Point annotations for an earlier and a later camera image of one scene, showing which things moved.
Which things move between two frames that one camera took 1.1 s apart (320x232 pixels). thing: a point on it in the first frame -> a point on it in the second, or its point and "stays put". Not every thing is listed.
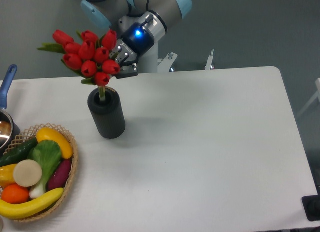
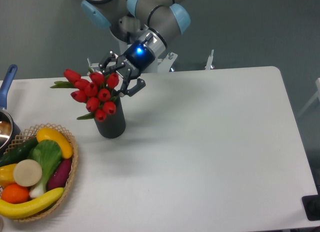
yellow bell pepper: [6, 175] stays put
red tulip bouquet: [88, 58] -> [97, 92]
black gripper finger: [128, 69] -> [140, 84]
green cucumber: [20, 152] stays put
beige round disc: [27, 172] stays put
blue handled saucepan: [8, 134] stays put
